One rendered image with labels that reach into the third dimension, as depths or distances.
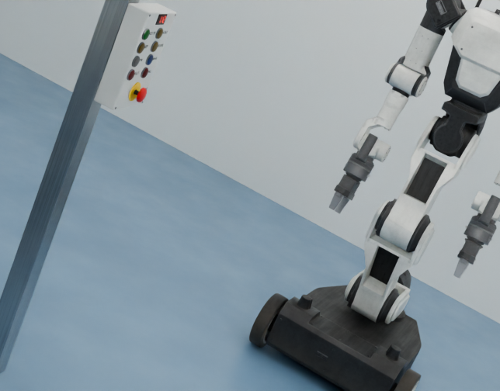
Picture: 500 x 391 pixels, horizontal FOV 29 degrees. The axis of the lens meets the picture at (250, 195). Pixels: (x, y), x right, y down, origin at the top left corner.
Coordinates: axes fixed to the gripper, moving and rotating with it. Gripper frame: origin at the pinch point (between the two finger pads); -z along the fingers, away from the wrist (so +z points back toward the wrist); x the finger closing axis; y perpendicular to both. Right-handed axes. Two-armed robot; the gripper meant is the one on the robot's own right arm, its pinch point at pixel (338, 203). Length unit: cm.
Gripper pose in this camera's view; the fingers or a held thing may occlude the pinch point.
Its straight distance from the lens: 341.9
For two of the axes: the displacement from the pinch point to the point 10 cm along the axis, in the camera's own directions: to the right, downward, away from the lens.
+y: 8.3, 4.7, -3.0
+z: 4.9, -8.7, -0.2
